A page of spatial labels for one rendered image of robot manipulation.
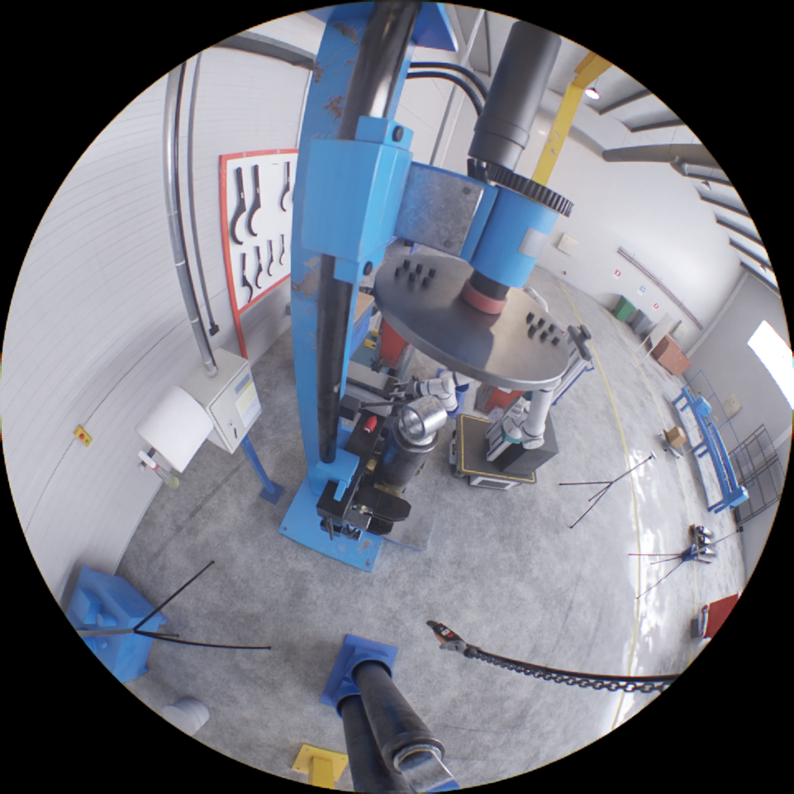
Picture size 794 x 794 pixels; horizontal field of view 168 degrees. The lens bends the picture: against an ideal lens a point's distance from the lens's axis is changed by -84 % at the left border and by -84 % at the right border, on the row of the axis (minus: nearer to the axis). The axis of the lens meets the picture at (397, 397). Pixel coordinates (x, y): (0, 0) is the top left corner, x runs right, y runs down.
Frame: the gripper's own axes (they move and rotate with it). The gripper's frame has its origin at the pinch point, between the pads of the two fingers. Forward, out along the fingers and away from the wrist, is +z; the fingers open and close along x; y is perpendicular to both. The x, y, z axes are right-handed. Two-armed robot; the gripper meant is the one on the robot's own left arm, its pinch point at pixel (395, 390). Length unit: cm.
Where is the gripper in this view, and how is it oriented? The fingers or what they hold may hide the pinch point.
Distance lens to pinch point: 154.9
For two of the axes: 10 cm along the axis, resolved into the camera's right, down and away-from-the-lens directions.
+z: -8.8, 0.6, 4.7
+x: -3.0, 7.0, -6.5
